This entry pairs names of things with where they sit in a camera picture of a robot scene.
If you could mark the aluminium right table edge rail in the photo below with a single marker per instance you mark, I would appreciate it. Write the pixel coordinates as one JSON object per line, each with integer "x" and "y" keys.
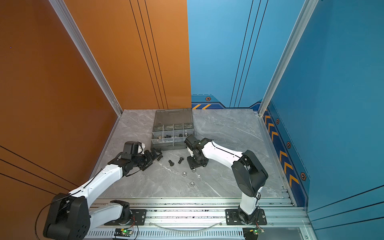
{"x": 275, "y": 161}

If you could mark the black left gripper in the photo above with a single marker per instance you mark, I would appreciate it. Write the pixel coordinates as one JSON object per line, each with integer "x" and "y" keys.
{"x": 150, "y": 158}

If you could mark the aluminium front rail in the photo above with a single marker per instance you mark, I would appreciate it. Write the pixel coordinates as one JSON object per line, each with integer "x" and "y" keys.
{"x": 205, "y": 219}

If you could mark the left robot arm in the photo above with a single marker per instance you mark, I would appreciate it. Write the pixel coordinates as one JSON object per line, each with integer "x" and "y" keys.
{"x": 70, "y": 216}

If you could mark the circuit board right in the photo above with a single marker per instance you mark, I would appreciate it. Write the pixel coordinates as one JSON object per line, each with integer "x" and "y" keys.
{"x": 252, "y": 233}

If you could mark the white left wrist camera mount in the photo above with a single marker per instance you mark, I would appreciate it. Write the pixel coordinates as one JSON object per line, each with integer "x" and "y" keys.
{"x": 141, "y": 148}

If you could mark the aluminium corner post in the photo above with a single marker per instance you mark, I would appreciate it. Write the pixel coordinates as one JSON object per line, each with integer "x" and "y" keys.
{"x": 75, "y": 34}
{"x": 295, "y": 36}

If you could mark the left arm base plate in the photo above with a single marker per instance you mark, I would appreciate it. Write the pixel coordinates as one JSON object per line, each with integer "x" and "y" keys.
{"x": 138, "y": 218}

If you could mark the green circuit board left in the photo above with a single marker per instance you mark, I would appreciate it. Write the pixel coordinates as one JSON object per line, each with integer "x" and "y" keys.
{"x": 123, "y": 233}

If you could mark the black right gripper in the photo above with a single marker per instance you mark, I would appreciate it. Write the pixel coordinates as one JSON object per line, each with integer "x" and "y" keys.
{"x": 191, "y": 163}

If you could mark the grey plastic organizer box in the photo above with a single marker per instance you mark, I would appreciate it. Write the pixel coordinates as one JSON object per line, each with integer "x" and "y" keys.
{"x": 171, "y": 128}

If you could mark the aluminium left corner post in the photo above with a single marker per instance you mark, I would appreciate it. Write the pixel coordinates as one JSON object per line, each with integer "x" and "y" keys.
{"x": 75, "y": 34}

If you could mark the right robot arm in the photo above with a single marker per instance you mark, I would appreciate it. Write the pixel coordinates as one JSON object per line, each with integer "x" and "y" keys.
{"x": 249, "y": 173}

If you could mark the aluminium right corner post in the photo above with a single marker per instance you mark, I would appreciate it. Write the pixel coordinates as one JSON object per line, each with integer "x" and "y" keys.
{"x": 295, "y": 36}

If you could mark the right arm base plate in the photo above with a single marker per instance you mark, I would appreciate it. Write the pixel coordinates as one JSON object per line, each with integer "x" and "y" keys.
{"x": 239, "y": 217}

